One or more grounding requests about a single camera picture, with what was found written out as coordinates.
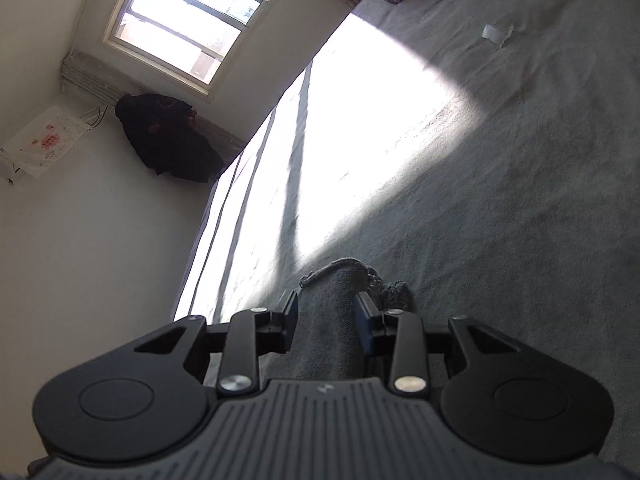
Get grey knitted cat sweater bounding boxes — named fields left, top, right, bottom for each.
left=259, top=258, right=416, bottom=380

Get wall air conditioner with cover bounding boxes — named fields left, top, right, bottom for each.
left=1, top=105, right=92, bottom=183

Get grey bed sheet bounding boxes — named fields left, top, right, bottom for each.
left=176, top=0, right=639, bottom=469

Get small white paper tag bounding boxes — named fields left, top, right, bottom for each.
left=482, top=24, right=514, bottom=49

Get window with white frame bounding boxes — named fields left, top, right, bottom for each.
left=104, top=0, right=271, bottom=96

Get dark clothes hanging on wall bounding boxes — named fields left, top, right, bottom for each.
left=115, top=93, right=224, bottom=183

